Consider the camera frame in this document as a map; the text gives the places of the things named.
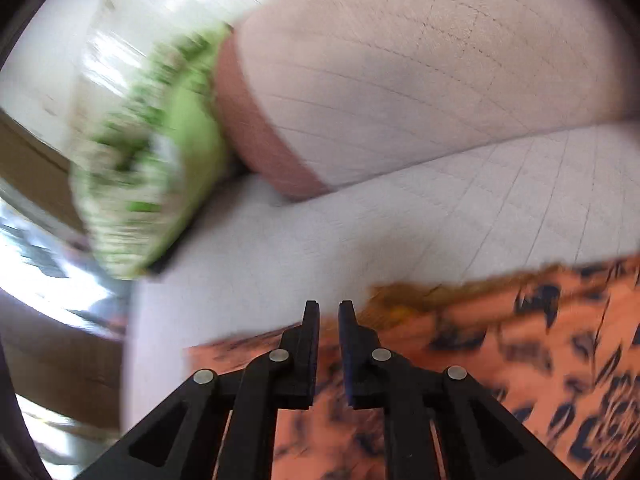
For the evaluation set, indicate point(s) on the wooden door with stained glass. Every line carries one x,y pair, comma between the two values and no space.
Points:
50,350

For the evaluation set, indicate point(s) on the orange floral blouse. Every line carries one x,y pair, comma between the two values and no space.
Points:
500,360

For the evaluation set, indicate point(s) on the green patterned pillow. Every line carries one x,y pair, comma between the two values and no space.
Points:
185,130

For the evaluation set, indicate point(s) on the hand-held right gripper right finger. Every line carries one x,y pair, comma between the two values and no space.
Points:
348,355

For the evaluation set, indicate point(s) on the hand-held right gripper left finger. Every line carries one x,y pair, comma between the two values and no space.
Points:
312,360

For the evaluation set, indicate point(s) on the beige quilted bolster pillow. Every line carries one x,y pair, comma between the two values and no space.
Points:
400,85

